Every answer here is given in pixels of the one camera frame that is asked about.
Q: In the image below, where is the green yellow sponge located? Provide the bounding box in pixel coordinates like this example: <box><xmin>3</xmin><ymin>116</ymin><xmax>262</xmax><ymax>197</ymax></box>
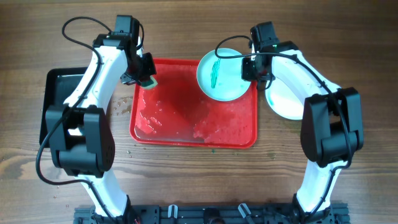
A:
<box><xmin>140</xmin><ymin>76</ymin><xmax>158</xmax><ymax>90</ymax></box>

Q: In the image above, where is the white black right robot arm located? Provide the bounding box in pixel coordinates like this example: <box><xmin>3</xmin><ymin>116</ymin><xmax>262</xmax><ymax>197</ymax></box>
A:
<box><xmin>242</xmin><ymin>22</ymin><xmax>364</xmax><ymax>223</ymax></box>

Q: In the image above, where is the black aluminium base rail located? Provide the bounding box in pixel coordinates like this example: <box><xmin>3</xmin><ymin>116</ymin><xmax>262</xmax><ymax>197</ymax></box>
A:
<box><xmin>73</xmin><ymin>203</ymin><xmax>351</xmax><ymax>224</ymax></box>

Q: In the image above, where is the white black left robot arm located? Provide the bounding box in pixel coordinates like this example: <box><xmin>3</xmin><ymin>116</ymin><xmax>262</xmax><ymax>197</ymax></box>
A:
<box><xmin>39</xmin><ymin>15</ymin><xmax>157</xmax><ymax>223</ymax></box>

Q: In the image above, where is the red plastic tray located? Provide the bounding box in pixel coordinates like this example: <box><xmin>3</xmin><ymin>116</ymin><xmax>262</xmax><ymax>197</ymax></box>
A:
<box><xmin>129</xmin><ymin>58</ymin><xmax>258</xmax><ymax>149</ymax></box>

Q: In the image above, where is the black water tray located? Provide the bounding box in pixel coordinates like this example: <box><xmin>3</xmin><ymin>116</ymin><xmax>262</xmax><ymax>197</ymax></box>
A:
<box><xmin>39</xmin><ymin>67</ymin><xmax>87</xmax><ymax>144</ymax></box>

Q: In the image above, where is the light blue plate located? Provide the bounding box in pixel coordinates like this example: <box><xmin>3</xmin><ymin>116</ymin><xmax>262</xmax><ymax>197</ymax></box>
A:
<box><xmin>265</xmin><ymin>79</ymin><xmax>303</xmax><ymax>120</ymax></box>
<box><xmin>197</xmin><ymin>50</ymin><xmax>251</xmax><ymax>101</ymax></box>

